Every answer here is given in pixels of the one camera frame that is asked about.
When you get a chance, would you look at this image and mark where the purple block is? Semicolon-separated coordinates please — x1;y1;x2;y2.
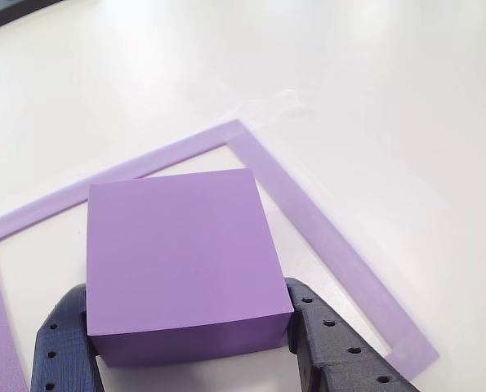
86;167;296;368

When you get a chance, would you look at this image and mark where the purple square frame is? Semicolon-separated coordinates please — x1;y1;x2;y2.
0;118;440;392

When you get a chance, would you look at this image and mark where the black power strip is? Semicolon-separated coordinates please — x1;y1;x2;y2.
0;0;64;37

